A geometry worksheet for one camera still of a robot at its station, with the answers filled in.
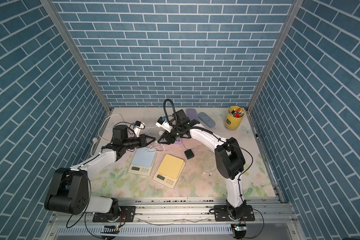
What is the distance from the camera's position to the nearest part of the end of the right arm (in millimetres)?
687

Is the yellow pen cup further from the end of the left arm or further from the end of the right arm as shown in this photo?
the end of the left arm

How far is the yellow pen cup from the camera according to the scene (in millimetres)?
1009

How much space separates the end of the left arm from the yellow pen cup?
0.56 meters

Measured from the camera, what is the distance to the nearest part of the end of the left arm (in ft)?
2.15

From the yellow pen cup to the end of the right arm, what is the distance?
40 centimetres

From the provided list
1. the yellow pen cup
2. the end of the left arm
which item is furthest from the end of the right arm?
the yellow pen cup
